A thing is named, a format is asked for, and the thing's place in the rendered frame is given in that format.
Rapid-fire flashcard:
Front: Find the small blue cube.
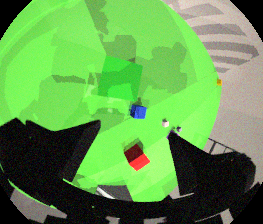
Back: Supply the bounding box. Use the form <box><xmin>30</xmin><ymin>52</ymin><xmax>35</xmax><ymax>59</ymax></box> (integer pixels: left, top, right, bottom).
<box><xmin>130</xmin><ymin>105</ymin><xmax>147</xmax><ymax>120</ymax></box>

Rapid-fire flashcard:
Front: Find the red block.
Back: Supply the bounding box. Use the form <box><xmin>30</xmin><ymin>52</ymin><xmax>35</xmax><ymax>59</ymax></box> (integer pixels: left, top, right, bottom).
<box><xmin>124</xmin><ymin>144</ymin><xmax>151</xmax><ymax>171</ymax></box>

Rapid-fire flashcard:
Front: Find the green block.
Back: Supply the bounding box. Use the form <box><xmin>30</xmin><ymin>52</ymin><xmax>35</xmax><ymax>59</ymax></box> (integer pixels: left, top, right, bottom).
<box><xmin>98</xmin><ymin>55</ymin><xmax>143</xmax><ymax>101</ymax></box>

